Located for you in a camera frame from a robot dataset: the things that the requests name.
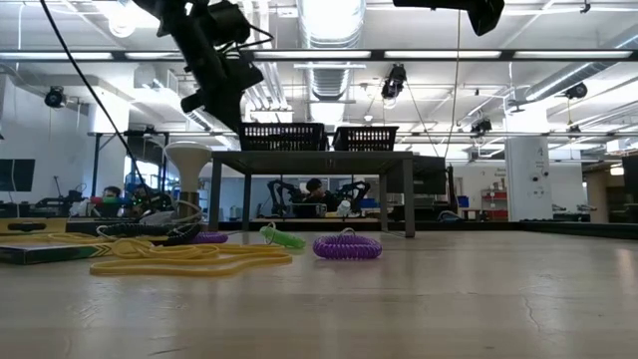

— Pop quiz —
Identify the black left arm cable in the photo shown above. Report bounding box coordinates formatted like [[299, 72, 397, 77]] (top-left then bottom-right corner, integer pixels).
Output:
[[39, 0, 154, 203]]

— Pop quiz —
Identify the white light bulb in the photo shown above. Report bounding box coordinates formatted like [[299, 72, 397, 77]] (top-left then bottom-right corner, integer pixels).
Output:
[[162, 141, 214, 220]]

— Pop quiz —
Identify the purple coil wrist keychain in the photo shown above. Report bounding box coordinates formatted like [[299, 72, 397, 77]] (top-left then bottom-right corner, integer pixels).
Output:
[[312, 227, 384, 261], [190, 230, 230, 245]]

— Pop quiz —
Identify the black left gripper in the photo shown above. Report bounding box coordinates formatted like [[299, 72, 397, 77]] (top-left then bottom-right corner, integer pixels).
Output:
[[168, 14, 265, 132]]

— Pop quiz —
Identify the black coil wrist keychain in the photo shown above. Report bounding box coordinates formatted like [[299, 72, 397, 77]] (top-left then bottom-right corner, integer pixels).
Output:
[[161, 222, 204, 247], [96, 222, 173, 238]]

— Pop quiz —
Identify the green coil wrist keychain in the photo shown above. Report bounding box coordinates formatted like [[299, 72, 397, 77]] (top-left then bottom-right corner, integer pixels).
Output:
[[258, 221, 308, 250]]

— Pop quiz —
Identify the person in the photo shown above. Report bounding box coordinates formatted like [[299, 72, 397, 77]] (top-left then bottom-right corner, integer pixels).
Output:
[[297, 178, 340, 219], [130, 182, 173, 216], [102, 185, 125, 218]]

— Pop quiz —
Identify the black monitor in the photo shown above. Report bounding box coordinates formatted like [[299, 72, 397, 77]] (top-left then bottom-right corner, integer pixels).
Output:
[[0, 159, 37, 193], [412, 155, 449, 196]]

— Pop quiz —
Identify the red storage shelf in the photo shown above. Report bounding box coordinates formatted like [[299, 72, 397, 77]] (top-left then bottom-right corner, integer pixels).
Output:
[[480, 187, 509, 221]]

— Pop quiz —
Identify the yellow rubber band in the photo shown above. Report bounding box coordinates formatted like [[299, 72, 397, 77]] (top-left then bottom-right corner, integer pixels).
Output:
[[89, 242, 294, 278], [0, 231, 119, 246], [107, 236, 280, 260]]

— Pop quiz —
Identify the black plastic mesh basket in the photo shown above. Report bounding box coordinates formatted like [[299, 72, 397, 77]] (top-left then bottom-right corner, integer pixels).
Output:
[[237, 122, 329, 152], [332, 126, 400, 153]]

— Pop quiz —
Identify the black overhead camera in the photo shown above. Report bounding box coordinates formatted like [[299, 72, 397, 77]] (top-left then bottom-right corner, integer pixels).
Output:
[[381, 63, 409, 101]]

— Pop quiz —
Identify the grey perforated metal shelf riser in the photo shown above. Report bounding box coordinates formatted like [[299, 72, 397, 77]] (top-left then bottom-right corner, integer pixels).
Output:
[[208, 151, 417, 239]]

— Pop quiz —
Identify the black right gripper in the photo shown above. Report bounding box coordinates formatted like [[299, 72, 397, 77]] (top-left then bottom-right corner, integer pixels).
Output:
[[393, 0, 505, 37]]

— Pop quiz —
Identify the white coiled cable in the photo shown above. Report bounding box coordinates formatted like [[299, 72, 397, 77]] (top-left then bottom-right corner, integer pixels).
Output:
[[139, 198, 205, 225]]

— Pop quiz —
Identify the white building column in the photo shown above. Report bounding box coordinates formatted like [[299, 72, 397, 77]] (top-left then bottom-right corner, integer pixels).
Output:
[[503, 135, 553, 222]]

